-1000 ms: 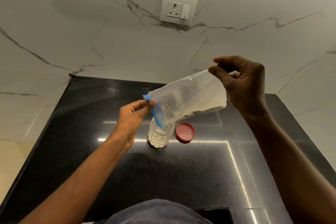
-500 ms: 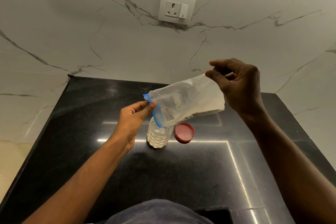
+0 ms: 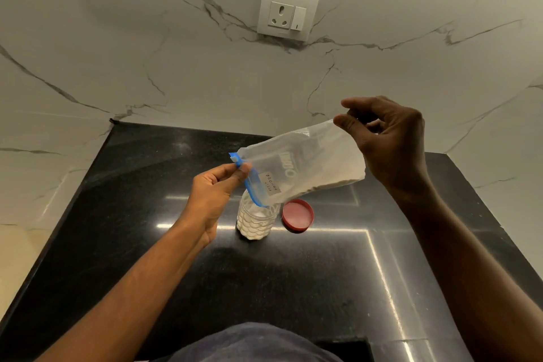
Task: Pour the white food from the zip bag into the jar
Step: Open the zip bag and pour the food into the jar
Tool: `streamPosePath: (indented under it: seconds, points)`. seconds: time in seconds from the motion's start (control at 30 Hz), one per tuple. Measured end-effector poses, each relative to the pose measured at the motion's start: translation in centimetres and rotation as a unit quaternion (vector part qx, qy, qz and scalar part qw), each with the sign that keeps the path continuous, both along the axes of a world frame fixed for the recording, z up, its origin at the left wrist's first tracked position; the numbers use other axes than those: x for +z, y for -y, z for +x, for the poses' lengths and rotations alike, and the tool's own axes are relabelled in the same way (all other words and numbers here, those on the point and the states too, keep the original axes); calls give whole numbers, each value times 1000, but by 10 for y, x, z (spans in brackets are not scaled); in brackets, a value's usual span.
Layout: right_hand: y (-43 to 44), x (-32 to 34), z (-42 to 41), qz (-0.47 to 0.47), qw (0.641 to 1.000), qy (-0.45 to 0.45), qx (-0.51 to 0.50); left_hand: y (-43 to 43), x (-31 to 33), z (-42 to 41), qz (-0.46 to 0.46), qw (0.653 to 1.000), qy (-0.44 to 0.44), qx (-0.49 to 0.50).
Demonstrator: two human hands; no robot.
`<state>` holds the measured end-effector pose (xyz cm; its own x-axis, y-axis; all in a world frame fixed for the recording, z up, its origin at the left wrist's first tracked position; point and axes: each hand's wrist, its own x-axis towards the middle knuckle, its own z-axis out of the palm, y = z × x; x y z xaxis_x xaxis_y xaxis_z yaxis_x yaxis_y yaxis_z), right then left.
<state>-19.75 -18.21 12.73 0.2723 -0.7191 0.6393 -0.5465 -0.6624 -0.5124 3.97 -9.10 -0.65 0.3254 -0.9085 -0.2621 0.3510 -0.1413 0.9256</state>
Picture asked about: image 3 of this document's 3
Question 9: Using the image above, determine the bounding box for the clear textured plastic jar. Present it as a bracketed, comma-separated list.
[236, 189, 281, 241]

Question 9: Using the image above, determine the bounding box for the person's left forearm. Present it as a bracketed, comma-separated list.
[36, 220, 206, 362]

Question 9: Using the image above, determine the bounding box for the person's dark grey shirt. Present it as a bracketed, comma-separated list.
[153, 322, 344, 362]

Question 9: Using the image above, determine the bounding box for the person's right forearm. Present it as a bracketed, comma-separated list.
[384, 181, 543, 362]

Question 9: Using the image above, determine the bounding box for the white wall socket with switch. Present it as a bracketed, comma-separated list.
[257, 0, 320, 42]

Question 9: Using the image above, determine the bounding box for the person's right hand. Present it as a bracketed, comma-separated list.
[333, 96, 432, 198]

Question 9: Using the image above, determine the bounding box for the red jar lid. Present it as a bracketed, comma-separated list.
[281, 199, 315, 234]

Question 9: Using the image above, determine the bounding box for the clear zip bag with powder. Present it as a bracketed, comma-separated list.
[229, 119, 366, 208]

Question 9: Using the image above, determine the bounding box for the person's left hand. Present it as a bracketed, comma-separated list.
[177, 162, 253, 247]

